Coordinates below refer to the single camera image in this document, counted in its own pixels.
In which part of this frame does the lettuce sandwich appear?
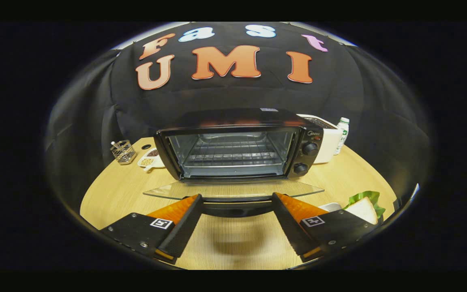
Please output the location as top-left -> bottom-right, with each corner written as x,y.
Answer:
342,191 -> 386,226

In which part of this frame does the small white snack dish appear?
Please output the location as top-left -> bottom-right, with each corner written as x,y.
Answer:
137,148 -> 166,172

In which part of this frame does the white bottle green label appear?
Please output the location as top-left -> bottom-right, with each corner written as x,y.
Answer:
334,117 -> 350,156

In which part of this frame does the white pop-up toaster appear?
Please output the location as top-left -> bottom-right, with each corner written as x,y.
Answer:
298,114 -> 343,164

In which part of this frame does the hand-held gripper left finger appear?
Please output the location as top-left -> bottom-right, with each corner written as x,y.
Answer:
100,194 -> 205,265

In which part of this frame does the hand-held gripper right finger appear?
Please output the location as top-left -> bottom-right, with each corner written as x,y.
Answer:
271,192 -> 380,263

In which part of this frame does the wire utensil holder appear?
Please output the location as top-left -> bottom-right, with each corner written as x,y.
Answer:
110,140 -> 137,165

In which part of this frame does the black toaster oven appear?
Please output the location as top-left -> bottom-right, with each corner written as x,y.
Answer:
143,108 -> 325,218

